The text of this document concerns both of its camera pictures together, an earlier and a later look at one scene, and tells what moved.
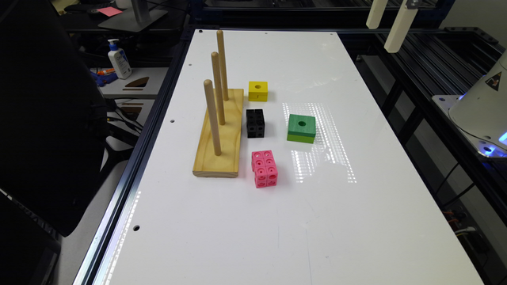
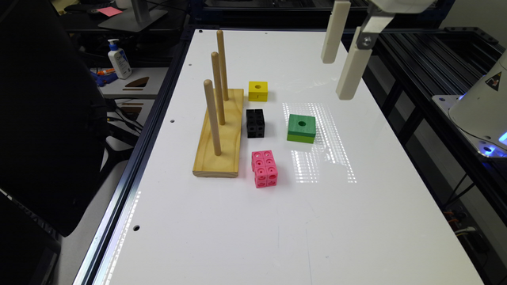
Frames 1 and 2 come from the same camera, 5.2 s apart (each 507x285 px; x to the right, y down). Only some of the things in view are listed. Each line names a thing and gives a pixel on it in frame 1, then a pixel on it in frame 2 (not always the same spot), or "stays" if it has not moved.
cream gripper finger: (400, 28) to (354, 70)
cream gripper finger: (375, 14) to (336, 32)
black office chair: (54, 132) stays
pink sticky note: (110, 11) stays
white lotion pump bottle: (120, 59) stays
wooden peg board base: (219, 155) stays
